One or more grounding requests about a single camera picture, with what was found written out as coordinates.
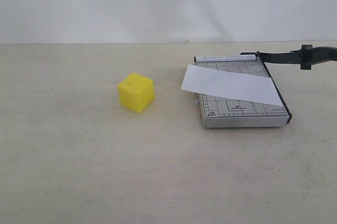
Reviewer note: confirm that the grey paper cutter base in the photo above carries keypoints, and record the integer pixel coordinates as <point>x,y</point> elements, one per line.
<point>217,112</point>

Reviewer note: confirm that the yellow cube block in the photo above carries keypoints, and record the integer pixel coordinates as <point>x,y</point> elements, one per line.
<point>136,92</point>

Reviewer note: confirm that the black cutter blade arm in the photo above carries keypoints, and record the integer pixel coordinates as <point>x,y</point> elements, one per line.
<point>306,56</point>

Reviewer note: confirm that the white paper sheet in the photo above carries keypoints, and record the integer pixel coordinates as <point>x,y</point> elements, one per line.
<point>237,86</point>

